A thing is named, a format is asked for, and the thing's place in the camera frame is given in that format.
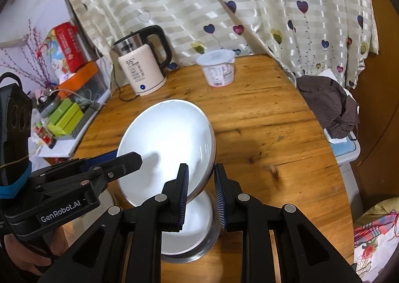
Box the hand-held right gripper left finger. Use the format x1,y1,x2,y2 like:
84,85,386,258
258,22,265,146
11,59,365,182
37,163,190,283

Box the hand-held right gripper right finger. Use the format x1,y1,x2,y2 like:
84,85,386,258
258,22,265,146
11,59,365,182
213,163,364,283

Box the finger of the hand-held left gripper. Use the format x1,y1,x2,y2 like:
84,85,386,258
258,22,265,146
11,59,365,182
33,151,143,206
37,150,118,175

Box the white bowl with blue stripe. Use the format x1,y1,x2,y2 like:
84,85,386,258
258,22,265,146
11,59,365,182
160,191,215,259
116,100,216,207

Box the stainless steel bowl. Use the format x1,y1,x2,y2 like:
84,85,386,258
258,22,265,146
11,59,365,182
160,199,229,264

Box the person's left hand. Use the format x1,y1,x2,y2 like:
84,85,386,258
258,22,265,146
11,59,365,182
0,226,66,277

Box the small jar with red label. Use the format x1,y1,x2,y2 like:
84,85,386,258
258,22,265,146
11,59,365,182
34,124,56,149

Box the grey round device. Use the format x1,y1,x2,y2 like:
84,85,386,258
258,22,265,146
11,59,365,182
37,96,62,117

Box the black white striped box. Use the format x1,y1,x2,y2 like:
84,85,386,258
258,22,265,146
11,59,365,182
53,102,106,141

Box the lime green box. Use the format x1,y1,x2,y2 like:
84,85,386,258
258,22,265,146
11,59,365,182
51,98,78,124
47,104,85,136

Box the purple decorative branches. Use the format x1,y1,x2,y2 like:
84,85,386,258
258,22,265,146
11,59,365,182
0,26,50,89

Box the colourful printed box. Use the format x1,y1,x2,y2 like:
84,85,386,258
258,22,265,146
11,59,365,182
40,29,67,75

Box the clear box with orange lid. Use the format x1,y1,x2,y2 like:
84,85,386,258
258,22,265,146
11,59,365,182
58,60,112,106

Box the cream electric kettle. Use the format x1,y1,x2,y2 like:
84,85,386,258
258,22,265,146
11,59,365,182
113,25,173,96

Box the red box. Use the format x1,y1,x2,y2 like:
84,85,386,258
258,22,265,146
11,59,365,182
51,23,89,73

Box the white plastic tub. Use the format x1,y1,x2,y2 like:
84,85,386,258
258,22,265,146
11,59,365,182
196,50,236,88

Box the white bin with blue lid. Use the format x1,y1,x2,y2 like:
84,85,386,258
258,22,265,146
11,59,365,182
322,127,362,215

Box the brown striped cloth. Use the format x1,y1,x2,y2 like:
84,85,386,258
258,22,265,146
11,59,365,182
296,76,360,139

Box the printed blanket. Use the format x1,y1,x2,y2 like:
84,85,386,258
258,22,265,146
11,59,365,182
352,199,399,274

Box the wooden cabinet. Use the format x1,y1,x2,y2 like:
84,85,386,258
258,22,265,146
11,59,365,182
352,0,399,202

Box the black power cord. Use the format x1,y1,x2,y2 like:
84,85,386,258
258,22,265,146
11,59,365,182
110,73,139,103

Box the white cable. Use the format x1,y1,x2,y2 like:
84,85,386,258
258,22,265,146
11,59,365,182
93,38,113,84

